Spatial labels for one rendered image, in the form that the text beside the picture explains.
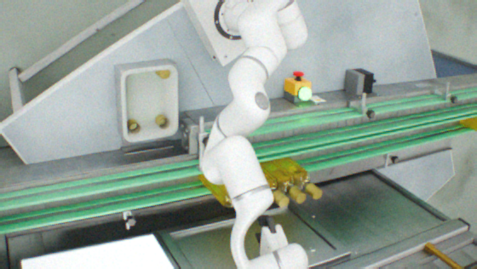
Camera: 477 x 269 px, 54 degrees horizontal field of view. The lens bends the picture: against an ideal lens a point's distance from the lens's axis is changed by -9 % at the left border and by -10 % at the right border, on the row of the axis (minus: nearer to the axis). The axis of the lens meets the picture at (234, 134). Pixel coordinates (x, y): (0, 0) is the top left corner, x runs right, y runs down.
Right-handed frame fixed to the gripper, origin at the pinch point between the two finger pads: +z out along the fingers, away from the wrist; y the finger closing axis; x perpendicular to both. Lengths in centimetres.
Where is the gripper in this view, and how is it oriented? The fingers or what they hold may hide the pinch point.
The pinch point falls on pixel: (262, 228)
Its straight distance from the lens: 132.1
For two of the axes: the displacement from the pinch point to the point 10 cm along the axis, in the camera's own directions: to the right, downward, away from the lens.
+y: 0.3, -9.2, -3.9
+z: -2.0, -3.9, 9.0
